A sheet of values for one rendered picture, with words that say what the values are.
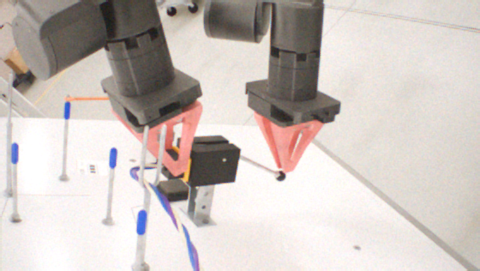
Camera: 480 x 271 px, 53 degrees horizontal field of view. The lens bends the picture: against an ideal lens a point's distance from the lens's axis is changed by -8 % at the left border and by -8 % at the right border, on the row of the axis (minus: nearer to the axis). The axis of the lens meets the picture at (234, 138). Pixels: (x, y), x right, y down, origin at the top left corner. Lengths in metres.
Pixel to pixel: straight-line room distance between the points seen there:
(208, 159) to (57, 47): 0.21
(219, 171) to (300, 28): 0.17
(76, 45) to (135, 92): 0.08
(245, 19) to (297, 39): 0.06
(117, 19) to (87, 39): 0.04
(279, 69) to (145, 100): 0.17
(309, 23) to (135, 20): 0.19
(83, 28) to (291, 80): 0.24
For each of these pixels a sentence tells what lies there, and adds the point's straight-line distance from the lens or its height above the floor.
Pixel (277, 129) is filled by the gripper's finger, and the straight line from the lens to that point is 0.56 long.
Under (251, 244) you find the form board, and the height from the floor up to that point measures 1.06.
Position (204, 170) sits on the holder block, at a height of 1.14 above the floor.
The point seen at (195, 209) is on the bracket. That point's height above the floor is 1.10.
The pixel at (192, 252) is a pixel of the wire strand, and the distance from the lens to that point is 0.35.
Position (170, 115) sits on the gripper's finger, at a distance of 0.47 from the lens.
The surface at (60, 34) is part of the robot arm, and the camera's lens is 0.40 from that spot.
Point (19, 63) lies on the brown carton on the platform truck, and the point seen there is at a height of 0.36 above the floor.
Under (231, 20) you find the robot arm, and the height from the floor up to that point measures 1.22.
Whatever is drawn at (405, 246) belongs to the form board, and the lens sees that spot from 0.64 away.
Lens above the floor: 1.42
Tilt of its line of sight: 31 degrees down
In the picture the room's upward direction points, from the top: 45 degrees counter-clockwise
